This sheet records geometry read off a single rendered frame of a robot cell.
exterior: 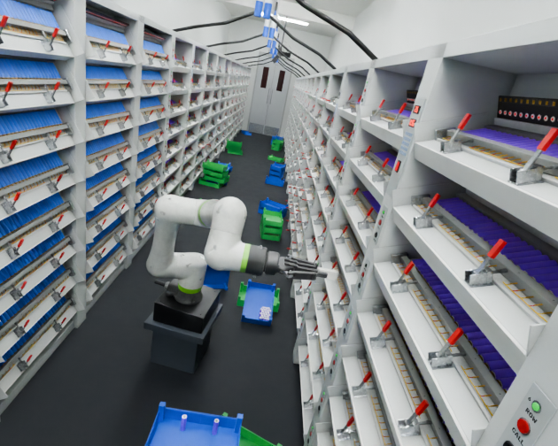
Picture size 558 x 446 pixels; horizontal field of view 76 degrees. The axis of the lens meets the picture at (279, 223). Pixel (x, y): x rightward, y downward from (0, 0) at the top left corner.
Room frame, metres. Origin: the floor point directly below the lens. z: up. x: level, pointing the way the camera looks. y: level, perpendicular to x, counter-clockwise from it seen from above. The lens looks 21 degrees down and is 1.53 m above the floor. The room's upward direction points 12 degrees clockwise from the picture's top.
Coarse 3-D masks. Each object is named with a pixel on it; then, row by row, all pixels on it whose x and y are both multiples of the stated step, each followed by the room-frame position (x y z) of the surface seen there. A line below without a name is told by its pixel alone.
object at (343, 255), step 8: (336, 224) 1.70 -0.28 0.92; (344, 224) 1.69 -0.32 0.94; (336, 232) 1.67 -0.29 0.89; (336, 248) 1.49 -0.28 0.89; (344, 248) 1.48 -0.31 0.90; (352, 248) 1.47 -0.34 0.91; (344, 256) 1.40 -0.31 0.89; (344, 264) 1.33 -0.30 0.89; (352, 264) 1.33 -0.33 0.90; (344, 272) 1.27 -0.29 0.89; (352, 272) 1.26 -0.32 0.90; (344, 280) 1.28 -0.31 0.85; (352, 280) 1.20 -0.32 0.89; (352, 288) 1.10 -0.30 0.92
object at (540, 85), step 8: (520, 80) 1.00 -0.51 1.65; (528, 80) 0.97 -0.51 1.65; (536, 80) 0.94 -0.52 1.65; (544, 80) 0.91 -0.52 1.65; (552, 80) 0.89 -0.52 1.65; (416, 88) 1.69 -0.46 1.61; (512, 88) 1.01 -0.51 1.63; (520, 88) 0.98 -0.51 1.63; (528, 88) 0.95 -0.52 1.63; (536, 88) 0.92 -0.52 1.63; (544, 88) 0.90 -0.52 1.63; (552, 88) 0.87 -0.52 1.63; (528, 96) 0.94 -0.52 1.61; (536, 96) 0.91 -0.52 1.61; (544, 96) 0.89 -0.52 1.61; (552, 96) 0.86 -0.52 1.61; (504, 216) 0.84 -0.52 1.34
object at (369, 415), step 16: (352, 352) 1.00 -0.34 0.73; (352, 368) 0.95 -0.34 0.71; (368, 368) 0.93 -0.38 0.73; (352, 384) 0.88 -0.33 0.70; (368, 384) 0.88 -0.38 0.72; (352, 400) 0.82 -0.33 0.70; (368, 400) 0.82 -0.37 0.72; (368, 416) 0.77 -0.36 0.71; (384, 416) 0.74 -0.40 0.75; (368, 432) 0.72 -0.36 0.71; (384, 432) 0.71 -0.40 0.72
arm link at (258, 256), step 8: (256, 248) 1.01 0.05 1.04; (264, 248) 1.02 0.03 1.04; (248, 256) 0.98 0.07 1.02; (256, 256) 0.98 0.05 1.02; (264, 256) 0.99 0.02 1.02; (248, 264) 0.97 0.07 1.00; (256, 264) 0.97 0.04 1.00; (264, 264) 0.97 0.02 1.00; (248, 272) 0.98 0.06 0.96; (256, 272) 0.97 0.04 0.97
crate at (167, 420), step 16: (160, 416) 0.91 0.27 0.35; (176, 416) 0.93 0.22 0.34; (192, 416) 0.93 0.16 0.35; (208, 416) 0.94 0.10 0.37; (224, 416) 0.94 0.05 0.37; (240, 416) 0.94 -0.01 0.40; (160, 432) 0.87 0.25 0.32; (176, 432) 0.88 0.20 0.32; (192, 432) 0.90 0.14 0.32; (208, 432) 0.91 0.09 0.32; (224, 432) 0.92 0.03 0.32
